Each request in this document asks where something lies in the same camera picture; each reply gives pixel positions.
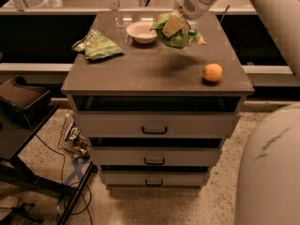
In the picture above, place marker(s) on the metal railing frame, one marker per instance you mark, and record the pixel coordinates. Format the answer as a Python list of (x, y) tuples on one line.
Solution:
[(93, 0)]

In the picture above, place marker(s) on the top grey drawer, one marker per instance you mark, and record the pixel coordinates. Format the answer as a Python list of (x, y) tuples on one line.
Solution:
[(156, 124)]

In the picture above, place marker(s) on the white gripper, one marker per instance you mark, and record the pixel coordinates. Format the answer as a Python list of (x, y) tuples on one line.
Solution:
[(188, 6)]

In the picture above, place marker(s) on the black side table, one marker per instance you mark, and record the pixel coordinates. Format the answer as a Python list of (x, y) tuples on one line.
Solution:
[(13, 138)]

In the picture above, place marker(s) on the green snack bag left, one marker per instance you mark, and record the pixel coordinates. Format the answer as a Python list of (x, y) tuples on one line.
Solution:
[(96, 46)]

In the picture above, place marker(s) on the dark brown box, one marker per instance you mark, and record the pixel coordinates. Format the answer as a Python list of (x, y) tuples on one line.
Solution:
[(23, 98)]

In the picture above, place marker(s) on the wire basket with items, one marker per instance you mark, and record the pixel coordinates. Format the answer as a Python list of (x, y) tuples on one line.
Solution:
[(71, 140)]

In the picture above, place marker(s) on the grey drawer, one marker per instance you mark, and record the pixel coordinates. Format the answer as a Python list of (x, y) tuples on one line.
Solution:
[(156, 124), (148, 156), (154, 179)]

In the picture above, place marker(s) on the orange fruit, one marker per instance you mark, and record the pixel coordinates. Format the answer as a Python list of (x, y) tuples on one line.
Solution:
[(212, 72)]

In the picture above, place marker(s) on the green rice chip bag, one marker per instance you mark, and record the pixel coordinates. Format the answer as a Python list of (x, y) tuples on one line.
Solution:
[(180, 40)]

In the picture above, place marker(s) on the middle grey drawer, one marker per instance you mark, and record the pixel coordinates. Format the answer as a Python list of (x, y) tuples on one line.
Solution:
[(148, 156)]

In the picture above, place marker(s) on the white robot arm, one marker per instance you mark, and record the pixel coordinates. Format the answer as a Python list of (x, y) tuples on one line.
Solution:
[(268, 183)]

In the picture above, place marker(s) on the white paper bowl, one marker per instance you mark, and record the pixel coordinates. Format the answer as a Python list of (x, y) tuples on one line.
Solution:
[(141, 32)]

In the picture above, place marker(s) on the grey drawer cabinet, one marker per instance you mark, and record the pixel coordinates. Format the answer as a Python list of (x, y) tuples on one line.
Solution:
[(154, 78)]

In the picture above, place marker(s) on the bottom grey drawer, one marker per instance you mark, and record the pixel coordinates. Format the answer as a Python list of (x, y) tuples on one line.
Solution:
[(154, 179)]

